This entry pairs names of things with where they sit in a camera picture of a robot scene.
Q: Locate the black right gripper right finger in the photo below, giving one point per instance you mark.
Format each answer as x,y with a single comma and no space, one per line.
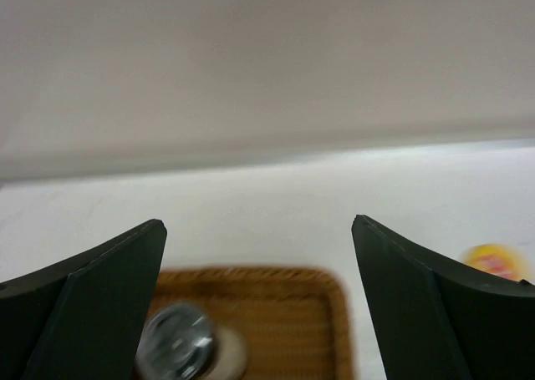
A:
436,318

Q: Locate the red chili sauce bottle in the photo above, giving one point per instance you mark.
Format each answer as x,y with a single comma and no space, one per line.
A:
498,260

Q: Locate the clear top salt grinder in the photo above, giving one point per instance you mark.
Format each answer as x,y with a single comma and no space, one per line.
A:
182,342

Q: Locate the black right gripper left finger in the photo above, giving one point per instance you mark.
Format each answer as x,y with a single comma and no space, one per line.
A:
81,318

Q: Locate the brown wicker basket tray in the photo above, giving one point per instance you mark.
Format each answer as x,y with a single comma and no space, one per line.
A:
294,319

